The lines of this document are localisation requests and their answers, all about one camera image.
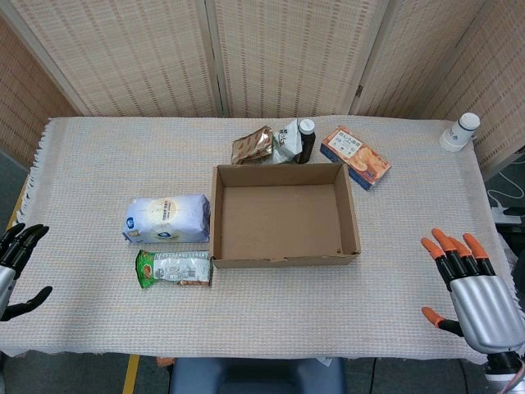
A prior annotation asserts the left black-fingered robot hand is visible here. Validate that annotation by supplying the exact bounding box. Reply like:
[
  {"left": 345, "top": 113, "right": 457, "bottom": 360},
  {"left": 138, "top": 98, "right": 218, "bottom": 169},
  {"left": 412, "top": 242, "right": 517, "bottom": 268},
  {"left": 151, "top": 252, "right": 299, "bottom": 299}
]
[{"left": 0, "top": 223, "right": 53, "bottom": 323}]

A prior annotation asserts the right orange-tipped robot hand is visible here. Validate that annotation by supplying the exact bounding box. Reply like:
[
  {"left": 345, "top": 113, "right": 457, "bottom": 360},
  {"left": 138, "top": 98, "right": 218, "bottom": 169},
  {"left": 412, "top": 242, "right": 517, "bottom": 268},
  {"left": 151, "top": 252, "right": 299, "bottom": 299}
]
[{"left": 421, "top": 227, "right": 525, "bottom": 354}]

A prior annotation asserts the lavender tissue pack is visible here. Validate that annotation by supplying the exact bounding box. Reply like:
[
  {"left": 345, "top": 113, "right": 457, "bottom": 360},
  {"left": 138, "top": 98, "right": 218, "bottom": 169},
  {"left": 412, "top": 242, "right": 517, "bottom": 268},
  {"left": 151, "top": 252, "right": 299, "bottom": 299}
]
[{"left": 121, "top": 194, "right": 212, "bottom": 245}]

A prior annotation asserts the green silver snack packet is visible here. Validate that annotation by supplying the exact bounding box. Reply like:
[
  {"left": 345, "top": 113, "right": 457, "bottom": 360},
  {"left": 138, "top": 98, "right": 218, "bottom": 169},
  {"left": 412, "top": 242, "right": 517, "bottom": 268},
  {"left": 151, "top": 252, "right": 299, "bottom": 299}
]
[{"left": 135, "top": 249, "right": 214, "bottom": 290}]

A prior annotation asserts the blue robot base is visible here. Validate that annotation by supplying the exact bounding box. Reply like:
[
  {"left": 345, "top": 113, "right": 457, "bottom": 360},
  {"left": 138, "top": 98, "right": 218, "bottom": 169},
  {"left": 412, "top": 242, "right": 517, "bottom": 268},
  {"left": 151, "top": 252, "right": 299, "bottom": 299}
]
[{"left": 169, "top": 357, "right": 346, "bottom": 394}]

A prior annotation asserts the orange biscuit box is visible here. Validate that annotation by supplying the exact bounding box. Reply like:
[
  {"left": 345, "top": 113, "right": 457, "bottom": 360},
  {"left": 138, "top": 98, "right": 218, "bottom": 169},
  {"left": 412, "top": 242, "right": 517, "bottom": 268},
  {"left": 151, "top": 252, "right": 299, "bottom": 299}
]
[{"left": 319, "top": 125, "right": 391, "bottom": 192}]

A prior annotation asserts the open brown cardboard box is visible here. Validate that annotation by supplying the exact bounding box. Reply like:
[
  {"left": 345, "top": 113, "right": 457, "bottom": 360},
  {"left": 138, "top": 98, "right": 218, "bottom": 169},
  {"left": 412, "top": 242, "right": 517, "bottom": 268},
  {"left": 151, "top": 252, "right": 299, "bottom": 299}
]
[{"left": 208, "top": 162, "right": 363, "bottom": 269}]

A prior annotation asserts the white power strip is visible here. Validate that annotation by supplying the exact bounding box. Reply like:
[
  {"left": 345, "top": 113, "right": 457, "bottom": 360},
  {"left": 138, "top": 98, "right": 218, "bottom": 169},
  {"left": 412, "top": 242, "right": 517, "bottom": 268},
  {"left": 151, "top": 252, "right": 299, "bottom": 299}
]
[{"left": 491, "top": 206, "right": 525, "bottom": 225}]

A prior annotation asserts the beige woven tablecloth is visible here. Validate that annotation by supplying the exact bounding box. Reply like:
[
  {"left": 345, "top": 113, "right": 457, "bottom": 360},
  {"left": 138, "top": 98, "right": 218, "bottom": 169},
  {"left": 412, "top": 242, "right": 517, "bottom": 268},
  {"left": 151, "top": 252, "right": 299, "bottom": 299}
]
[{"left": 0, "top": 116, "right": 518, "bottom": 366}]

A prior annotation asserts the woven bamboo folding screen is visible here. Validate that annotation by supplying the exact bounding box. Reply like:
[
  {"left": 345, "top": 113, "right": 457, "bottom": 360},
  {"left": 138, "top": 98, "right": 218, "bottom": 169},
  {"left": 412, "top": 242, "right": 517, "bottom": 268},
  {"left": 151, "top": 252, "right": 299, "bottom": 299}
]
[{"left": 0, "top": 0, "right": 525, "bottom": 181}]

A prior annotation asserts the dark bottle white cap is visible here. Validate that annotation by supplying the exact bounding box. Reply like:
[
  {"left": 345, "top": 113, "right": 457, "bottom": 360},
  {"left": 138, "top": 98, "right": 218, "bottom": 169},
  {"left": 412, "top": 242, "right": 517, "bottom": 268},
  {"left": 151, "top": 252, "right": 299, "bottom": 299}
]
[{"left": 295, "top": 118, "right": 317, "bottom": 165}]

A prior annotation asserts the white crumpled snack bag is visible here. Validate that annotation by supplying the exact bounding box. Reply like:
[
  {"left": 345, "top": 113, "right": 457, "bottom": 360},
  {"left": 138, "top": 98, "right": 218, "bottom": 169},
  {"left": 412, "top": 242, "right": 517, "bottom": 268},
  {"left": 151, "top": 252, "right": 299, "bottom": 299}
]
[{"left": 271, "top": 118, "right": 304, "bottom": 165}]

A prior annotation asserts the gold brown snack bag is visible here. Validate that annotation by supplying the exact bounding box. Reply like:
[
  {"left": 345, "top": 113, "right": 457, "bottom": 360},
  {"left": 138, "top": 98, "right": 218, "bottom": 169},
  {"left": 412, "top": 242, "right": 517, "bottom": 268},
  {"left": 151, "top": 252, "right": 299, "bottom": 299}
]
[{"left": 231, "top": 126, "right": 275, "bottom": 166}]

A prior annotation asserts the white cable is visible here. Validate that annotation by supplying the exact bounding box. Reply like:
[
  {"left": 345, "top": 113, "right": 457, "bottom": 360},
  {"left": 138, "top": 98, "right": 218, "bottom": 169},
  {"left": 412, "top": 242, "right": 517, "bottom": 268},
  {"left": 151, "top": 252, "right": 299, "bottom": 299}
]
[{"left": 486, "top": 152, "right": 525, "bottom": 211}]

